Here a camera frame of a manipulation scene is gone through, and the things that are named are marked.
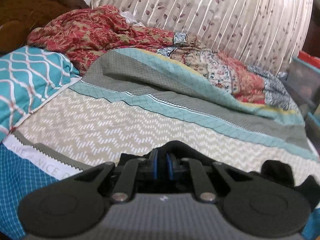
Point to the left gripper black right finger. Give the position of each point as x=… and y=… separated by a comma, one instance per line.
x=207, y=182

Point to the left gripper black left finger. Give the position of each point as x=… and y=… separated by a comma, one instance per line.
x=117, y=183

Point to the teal grey patterned bedsheet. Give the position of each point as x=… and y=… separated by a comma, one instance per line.
x=130, y=102

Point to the multicolour floral quilt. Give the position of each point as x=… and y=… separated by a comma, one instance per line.
x=247, y=83

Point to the teal white patterned pillow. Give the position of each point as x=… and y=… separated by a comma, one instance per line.
x=30, y=78

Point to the translucent plastic storage box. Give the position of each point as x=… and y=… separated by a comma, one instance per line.
x=303, y=84

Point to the red floral cloth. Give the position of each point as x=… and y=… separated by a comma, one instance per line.
x=86, y=34

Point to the beige leaf pattern curtain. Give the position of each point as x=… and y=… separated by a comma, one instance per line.
x=265, y=33

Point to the carved wooden headboard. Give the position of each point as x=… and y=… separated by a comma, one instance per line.
x=20, y=17

